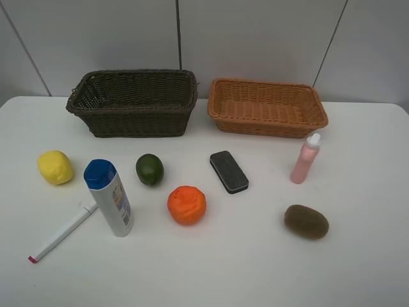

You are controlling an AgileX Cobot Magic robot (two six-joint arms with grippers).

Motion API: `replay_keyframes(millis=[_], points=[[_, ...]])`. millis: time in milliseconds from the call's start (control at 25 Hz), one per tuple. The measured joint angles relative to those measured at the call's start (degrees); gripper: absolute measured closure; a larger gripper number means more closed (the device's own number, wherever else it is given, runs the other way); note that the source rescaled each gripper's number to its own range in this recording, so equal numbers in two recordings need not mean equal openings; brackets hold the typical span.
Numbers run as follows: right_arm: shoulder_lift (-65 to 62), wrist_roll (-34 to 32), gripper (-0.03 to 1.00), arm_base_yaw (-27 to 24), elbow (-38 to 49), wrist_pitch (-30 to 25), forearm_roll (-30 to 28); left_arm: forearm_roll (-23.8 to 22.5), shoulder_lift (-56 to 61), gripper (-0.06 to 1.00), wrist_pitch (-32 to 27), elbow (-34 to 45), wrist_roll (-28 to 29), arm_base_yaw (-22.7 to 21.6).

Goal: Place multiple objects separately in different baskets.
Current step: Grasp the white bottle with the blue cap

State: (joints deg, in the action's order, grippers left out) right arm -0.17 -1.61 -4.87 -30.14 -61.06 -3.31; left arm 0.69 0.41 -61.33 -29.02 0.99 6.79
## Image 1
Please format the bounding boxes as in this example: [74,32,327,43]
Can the white marker pink caps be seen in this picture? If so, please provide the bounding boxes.
[27,201,98,264]

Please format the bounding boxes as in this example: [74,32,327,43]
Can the yellow lemon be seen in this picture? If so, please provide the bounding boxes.
[37,150,74,185]

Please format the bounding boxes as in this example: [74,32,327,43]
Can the brown kiwi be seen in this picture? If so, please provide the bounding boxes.
[284,205,329,240]

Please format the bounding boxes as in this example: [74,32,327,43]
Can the green lime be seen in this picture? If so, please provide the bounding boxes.
[135,153,164,187]

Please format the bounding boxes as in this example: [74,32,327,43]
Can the black whiteboard eraser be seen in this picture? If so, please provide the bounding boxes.
[210,150,249,194]

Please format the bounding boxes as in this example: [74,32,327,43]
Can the light orange wicker basket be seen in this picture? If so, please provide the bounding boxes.
[208,78,328,139]

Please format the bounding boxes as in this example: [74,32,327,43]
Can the pink bottle white cap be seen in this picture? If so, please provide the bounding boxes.
[290,133,321,184]

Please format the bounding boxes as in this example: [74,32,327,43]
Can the orange mandarin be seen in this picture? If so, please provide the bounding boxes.
[167,185,207,226]

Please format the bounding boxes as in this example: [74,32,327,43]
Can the dark brown wicker basket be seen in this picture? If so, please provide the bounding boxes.
[66,69,197,138]

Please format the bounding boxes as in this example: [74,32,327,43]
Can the white bottle blue cap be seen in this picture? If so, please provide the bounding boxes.
[83,159,134,237]

